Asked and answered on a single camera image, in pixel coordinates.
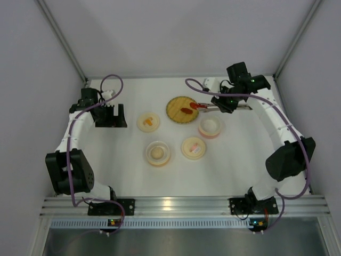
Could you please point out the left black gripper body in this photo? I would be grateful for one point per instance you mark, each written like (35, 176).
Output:
(107, 116)

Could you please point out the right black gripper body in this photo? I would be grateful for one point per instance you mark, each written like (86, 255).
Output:
(222, 104)

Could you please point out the metal tongs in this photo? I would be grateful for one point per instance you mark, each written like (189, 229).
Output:
(208, 107)

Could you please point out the red sausage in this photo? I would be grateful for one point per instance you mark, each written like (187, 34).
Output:
(187, 111)
(194, 105)

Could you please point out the cream lid orange handle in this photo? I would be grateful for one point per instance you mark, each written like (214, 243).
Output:
(148, 122)

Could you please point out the white rice ball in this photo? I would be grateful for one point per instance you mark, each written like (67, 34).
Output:
(157, 153)

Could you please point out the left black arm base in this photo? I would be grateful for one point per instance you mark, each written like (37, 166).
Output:
(111, 209)

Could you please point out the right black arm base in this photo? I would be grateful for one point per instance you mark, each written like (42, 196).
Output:
(245, 206)

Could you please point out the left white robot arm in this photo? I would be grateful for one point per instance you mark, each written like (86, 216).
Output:
(68, 168)

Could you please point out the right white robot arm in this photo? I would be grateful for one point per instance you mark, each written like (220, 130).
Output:
(291, 149)

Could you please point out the right pink lunch container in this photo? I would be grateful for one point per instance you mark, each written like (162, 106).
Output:
(210, 127)

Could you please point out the left orange lunch container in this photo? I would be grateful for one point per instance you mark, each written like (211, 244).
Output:
(161, 162)

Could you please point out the round bamboo plate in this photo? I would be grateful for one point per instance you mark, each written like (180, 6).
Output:
(173, 110)

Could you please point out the cream lid pink handle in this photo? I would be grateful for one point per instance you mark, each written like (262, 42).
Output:
(193, 148)

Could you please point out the perforated cable duct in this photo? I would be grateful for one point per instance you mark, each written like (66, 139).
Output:
(148, 223)

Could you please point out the left aluminium frame post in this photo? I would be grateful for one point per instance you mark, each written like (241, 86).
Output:
(54, 26)

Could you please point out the aluminium frame post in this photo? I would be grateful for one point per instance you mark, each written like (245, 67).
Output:
(298, 36)
(54, 26)

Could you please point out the aluminium front rail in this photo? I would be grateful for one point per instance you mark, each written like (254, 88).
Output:
(176, 207)

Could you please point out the right aluminium frame post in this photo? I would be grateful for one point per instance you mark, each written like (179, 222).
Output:
(298, 36)

